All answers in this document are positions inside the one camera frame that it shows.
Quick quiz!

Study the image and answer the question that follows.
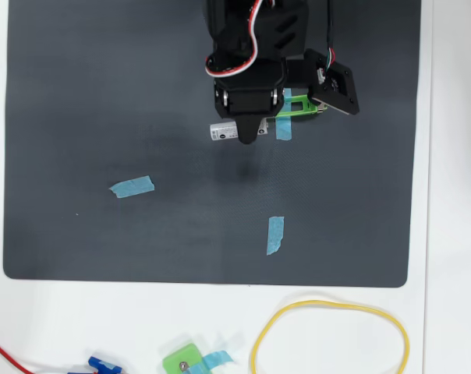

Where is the red wire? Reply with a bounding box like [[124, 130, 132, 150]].
[[0, 333, 36, 374]]

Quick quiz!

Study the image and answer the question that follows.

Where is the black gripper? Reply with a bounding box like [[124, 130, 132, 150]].
[[214, 58, 288, 146]]

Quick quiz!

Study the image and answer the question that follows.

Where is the green battery holder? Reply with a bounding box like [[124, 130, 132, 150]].
[[275, 93, 330, 120]]

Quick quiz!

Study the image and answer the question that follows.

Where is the green printed block with screw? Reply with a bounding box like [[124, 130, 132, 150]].
[[162, 342, 213, 374]]

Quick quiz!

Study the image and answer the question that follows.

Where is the red white black servo cable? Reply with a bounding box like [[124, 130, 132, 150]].
[[204, 0, 278, 77]]

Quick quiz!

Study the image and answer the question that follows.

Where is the blue masking tape strip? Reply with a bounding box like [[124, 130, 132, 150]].
[[200, 349, 235, 371], [265, 216, 285, 257], [275, 87, 294, 141], [108, 175, 156, 199]]

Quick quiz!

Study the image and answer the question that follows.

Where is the white AA battery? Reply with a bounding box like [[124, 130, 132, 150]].
[[209, 119, 268, 143]]

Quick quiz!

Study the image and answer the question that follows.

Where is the blue plastic connector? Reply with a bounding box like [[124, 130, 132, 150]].
[[87, 355, 123, 374]]

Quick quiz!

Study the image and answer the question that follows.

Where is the dark grey textured mat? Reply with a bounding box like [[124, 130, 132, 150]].
[[2, 0, 423, 289]]

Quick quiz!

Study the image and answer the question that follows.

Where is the yellow rubber band loop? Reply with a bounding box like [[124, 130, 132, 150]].
[[250, 298, 411, 374]]

